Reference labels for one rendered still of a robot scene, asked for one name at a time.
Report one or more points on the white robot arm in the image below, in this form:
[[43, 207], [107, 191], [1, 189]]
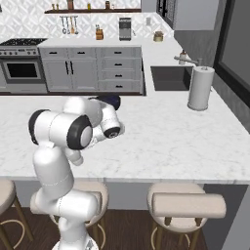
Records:
[[52, 169]]

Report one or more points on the grey wall cupboard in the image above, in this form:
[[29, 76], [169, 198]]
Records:
[[192, 13]]

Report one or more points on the small yellow bottle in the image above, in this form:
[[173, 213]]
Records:
[[88, 6]]

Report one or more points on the steel range with hob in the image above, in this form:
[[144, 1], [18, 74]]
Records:
[[22, 68]]

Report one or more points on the tan jar with lid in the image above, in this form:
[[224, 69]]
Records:
[[158, 36]]

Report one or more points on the dark framed window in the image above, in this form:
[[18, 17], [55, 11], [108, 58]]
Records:
[[236, 49]]

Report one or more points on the small tan bottle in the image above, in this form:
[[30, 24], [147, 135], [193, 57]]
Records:
[[53, 6]]

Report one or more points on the grey sink tap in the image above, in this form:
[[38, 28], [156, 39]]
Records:
[[188, 60]]

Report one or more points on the white wall socket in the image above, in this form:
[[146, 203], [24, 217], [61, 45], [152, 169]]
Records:
[[148, 21]]

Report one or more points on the white soap dispenser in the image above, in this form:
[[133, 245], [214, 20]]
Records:
[[183, 57]]

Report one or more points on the beige round bar stool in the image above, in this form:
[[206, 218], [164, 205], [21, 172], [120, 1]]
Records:
[[182, 205], [6, 198], [99, 195]]

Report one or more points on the rail with hanging tools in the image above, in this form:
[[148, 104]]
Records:
[[69, 24]]

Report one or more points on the dark sink basin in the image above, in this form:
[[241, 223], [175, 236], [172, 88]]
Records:
[[169, 78]]

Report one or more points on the grey cupboard run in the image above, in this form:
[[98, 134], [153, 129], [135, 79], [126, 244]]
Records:
[[94, 70]]

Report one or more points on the small brown jar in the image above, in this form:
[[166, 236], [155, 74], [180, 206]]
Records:
[[107, 4]]

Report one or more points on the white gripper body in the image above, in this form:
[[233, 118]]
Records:
[[75, 157]]

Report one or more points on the white paper towel roll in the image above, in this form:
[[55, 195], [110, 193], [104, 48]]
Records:
[[200, 88]]

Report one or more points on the dark wooden wall shelf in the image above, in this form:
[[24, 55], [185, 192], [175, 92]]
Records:
[[94, 10]]

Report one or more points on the wooden knife block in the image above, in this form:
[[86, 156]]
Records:
[[99, 33]]

